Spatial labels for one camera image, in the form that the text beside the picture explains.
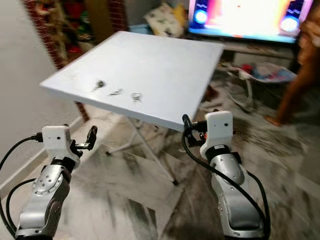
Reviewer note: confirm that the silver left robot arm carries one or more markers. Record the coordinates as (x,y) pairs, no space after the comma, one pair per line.
(40,200)

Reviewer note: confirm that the plain silver key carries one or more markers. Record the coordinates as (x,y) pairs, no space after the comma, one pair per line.
(116,92)

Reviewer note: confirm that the key with black head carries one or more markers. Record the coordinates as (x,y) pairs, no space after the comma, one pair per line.
(98,85)

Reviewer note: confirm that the white folding table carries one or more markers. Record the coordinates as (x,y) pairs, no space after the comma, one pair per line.
(140,60)

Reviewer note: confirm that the colourful baby bouncer seat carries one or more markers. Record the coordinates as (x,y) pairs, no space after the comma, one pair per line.
(270,73)

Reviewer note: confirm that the low television stand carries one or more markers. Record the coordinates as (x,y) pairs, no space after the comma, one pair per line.
(260,52)

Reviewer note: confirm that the person in orange dress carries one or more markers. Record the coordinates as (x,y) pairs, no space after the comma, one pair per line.
(297,85)

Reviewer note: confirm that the cluttered shelf with red items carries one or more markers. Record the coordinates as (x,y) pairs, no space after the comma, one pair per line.
(72,22)

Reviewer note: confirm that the patterned white pillow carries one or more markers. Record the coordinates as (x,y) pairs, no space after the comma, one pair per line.
(164,21)

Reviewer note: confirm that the flat screen television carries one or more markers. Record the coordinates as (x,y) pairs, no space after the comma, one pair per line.
(245,17)

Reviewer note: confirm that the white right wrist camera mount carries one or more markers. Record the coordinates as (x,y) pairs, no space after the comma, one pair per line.
(217,127)

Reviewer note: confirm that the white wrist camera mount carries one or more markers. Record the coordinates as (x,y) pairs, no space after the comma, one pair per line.
(56,140)
(217,127)

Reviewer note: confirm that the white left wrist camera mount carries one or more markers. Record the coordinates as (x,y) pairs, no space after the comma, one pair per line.
(56,140)

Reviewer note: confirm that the red brick door frame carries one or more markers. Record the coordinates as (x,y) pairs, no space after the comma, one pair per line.
(41,30)

